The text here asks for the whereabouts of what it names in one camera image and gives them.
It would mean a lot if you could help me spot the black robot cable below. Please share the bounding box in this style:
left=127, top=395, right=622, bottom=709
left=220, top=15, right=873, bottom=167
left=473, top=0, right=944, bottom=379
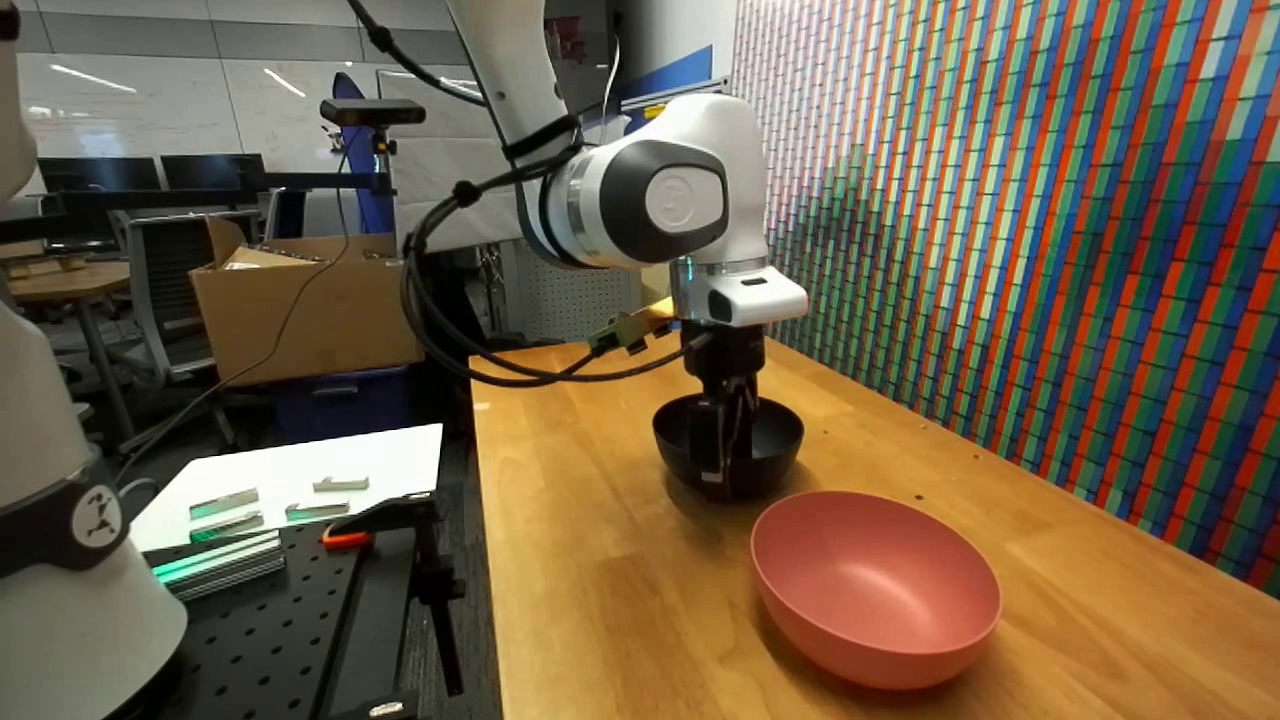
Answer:
left=397, top=110, right=693, bottom=390

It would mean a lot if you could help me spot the round wooden table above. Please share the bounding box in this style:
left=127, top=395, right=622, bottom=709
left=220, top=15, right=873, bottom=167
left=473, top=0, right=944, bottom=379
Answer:
left=0, top=254, right=136, bottom=313

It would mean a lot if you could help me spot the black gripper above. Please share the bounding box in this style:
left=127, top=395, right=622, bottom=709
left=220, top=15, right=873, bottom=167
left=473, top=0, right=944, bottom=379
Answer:
left=674, top=315, right=772, bottom=488

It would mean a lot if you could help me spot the orange clamp handle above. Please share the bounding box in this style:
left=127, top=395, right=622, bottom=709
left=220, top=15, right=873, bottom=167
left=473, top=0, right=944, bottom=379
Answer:
left=315, top=524, right=379, bottom=556

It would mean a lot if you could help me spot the small metal bar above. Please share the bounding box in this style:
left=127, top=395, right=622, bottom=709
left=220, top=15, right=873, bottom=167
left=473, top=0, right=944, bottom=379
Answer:
left=307, top=472, right=376, bottom=500
left=182, top=483, right=265, bottom=524
left=280, top=497, right=355, bottom=524

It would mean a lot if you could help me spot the black perforated breadboard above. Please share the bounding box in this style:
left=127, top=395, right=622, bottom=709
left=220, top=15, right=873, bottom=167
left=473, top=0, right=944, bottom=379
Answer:
left=110, top=437, right=509, bottom=720

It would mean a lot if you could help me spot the cardboard box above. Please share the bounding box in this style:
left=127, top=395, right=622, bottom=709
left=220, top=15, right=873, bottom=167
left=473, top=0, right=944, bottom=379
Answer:
left=188, top=230, right=432, bottom=390

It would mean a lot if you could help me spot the dark computer monitor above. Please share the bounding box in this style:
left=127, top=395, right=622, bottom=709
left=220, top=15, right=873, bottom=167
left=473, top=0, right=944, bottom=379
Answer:
left=37, top=153, right=165, bottom=204
left=155, top=148, right=270, bottom=194

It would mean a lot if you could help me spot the thick aluminium bar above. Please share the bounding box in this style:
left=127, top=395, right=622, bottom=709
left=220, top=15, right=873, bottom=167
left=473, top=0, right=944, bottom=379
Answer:
left=142, top=529, right=292, bottom=602

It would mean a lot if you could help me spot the blue bin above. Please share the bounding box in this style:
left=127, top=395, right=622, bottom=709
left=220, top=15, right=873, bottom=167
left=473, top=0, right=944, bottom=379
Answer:
left=254, top=365, right=420, bottom=443

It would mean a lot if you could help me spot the white flat sheet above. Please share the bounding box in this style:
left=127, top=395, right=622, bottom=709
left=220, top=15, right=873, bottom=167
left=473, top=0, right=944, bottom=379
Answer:
left=127, top=418, right=447, bottom=558

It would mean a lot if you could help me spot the black bowl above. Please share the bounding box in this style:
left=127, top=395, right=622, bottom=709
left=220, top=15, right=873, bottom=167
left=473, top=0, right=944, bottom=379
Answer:
left=647, top=386, right=806, bottom=508

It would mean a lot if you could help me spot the grey office chair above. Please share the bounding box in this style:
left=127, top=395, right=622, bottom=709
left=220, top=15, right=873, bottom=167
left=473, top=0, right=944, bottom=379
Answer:
left=110, top=207, right=254, bottom=383

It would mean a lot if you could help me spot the black camera on stand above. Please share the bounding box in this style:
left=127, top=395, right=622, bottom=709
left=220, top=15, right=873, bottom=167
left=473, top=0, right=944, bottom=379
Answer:
left=315, top=95, right=432, bottom=131

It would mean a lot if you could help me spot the pink bowl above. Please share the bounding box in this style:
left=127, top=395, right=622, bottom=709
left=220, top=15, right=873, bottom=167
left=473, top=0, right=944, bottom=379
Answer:
left=743, top=488, right=1008, bottom=696

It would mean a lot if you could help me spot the black clamp stand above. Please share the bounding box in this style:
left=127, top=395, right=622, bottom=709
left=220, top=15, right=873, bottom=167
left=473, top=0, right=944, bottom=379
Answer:
left=355, top=490, right=473, bottom=699

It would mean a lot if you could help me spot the gold wrist camera mount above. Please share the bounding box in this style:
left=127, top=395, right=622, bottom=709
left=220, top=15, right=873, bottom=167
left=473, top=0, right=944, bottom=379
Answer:
left=605, top=296, right=680, bottom=354

